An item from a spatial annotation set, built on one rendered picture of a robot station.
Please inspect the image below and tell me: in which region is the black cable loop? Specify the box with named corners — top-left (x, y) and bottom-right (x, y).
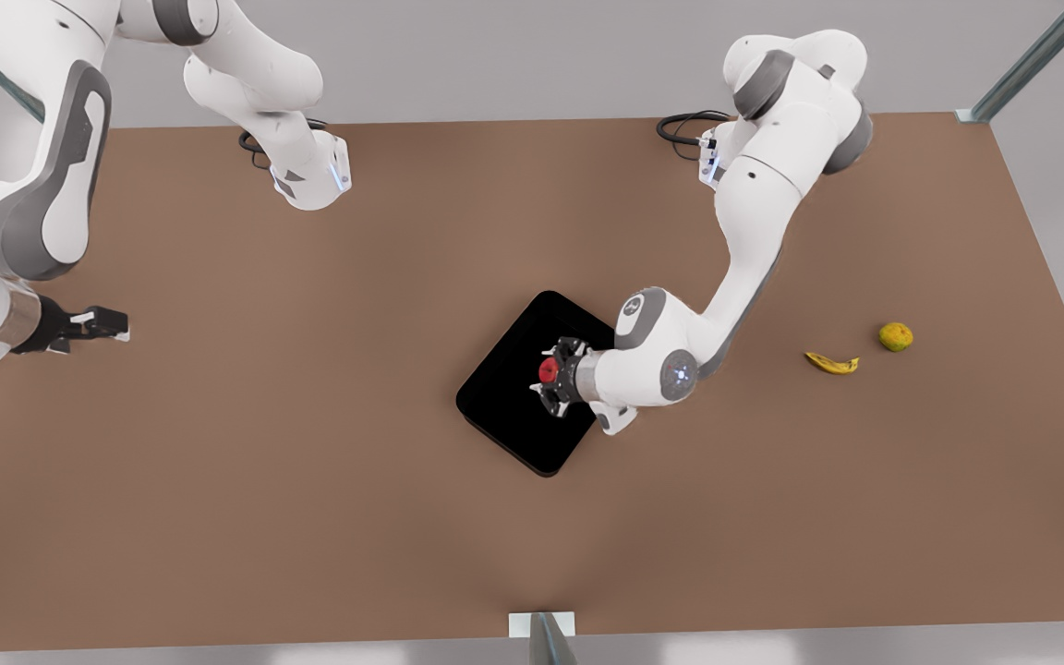
top-left (237, 117), bottom-right (331, 173)
top-left (656, 110), bottom-right (734, 163)

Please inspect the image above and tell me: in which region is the yellow banana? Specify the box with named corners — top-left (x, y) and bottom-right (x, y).
top-left (804, 351), bottom-right (862, 376)

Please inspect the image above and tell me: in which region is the black storage box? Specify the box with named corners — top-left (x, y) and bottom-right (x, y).
top-left (455, 290), bottom-right (622, 479)

